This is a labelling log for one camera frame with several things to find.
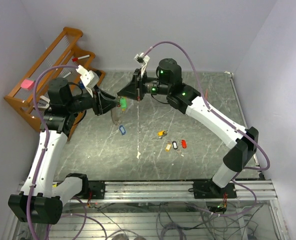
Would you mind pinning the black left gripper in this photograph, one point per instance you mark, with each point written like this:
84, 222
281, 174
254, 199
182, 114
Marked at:
100, 105

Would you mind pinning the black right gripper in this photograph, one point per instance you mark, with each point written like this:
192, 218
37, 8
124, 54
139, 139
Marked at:
134, 89

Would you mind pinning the green key tag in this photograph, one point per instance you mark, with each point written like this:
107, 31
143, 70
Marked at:
123, 103

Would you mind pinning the yellow handled chain keyring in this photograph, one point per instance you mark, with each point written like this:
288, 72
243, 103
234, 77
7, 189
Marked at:
116, 120

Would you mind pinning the orange key tag with key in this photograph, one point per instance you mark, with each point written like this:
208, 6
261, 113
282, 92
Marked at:
162, 134

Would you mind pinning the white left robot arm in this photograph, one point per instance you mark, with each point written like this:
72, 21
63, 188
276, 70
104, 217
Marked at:
38, 200

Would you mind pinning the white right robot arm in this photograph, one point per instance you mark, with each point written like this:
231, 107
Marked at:
241, 141

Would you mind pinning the blue stapler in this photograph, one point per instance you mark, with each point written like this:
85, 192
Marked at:
81, 85

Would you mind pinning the red capped marker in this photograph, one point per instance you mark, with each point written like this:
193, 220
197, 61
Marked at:
80, 58

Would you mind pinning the white binder clip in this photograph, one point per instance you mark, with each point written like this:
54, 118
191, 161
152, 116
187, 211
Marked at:
44, 103

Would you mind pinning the yellow key tag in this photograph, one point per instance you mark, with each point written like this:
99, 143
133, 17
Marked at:
168, 146

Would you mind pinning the black key tag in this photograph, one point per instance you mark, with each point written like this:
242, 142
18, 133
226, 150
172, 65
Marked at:
175, 145

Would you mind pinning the red key tag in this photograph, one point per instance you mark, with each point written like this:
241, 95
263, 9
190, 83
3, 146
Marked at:
183, 143

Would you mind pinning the bare metal key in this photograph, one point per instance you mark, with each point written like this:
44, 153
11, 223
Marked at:
179, 152

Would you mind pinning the pink eraser block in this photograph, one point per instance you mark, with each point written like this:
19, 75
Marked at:
27, 84

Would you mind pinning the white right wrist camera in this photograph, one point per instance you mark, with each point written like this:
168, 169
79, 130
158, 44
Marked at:
143, 61

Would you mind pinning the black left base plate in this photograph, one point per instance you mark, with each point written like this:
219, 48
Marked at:
97, 190

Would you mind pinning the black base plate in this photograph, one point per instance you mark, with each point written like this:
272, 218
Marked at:
97, 190
207, 189

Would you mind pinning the aluminium mounting rail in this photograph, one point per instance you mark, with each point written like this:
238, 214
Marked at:
148, 191

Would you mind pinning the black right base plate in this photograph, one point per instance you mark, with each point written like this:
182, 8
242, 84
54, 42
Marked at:
207, 189

